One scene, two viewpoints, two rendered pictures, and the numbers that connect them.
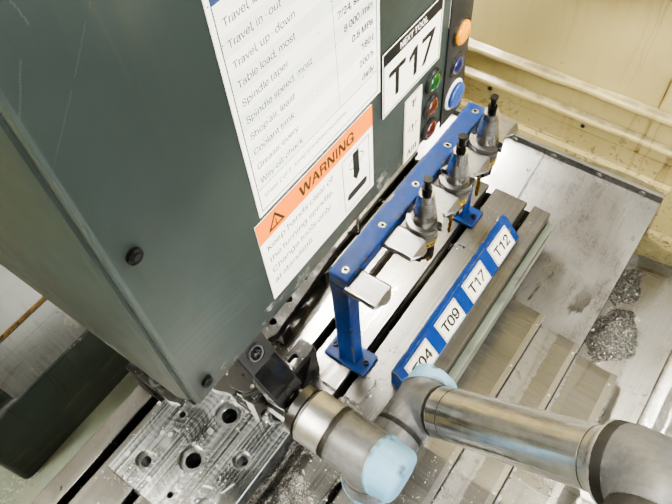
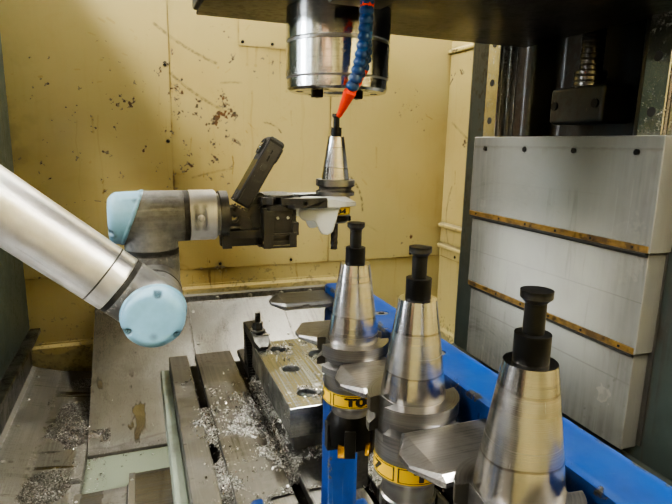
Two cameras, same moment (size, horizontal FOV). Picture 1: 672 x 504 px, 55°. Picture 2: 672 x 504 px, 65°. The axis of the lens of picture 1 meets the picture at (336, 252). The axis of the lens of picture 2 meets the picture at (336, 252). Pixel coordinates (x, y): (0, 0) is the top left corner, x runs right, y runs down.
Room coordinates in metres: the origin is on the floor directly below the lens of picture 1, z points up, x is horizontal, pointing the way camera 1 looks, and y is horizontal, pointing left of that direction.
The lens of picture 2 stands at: (0.85, -0.56, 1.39)
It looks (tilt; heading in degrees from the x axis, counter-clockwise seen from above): 11 degrees down; 118
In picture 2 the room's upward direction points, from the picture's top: 1 degrees clockwise
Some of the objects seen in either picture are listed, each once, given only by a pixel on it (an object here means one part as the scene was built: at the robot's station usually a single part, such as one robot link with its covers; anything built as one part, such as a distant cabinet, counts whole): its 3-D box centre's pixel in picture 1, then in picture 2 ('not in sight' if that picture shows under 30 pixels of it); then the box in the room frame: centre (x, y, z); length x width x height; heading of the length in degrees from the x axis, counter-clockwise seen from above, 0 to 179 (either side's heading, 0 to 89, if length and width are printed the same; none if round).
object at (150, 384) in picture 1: (160, 385); not in sight; (0.51, 0.36, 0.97); 0.13 x 0.03 x 0.15; 49
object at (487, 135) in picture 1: (489, 125); (524, 425); (0.82, -0.30, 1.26); 0.04 x 0.04 x 0.07
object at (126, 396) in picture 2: not in sight; (252, 362); (-0.07, 0.64, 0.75); 0.89 x 0.67 x 0.26; 49
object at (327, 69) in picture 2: not in sight; (337, 52); (0.43, 0.21, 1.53); 0.16 x 0.16 x 0.12
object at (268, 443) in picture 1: (213, 440); (328, 376); (0.40, 0.26, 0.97); 0.29 x 0.23 x 0.05; 139
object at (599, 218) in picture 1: (423, 243); not in sight; (0.92, -0.22, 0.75); 0.89 x 0.70 x 0.26; 49
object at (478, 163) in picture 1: (471, 161); (455, 451); (0.78, -0.27, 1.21); 0.07 x 0.05 x 0.01; 49
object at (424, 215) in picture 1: (425, 205); (353, 300); (0.65, -0.16, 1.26); 0.04 x 0.04 x 0.07
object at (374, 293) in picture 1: (370, 291); (299, 300); (0.53, -0.05, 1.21); 0.07 x 0.05 x 0.01; 49
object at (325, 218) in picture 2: not in sight; (327, 215); (0.44, 0.16, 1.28); 0.09 x 0.03 x 0.06; 36
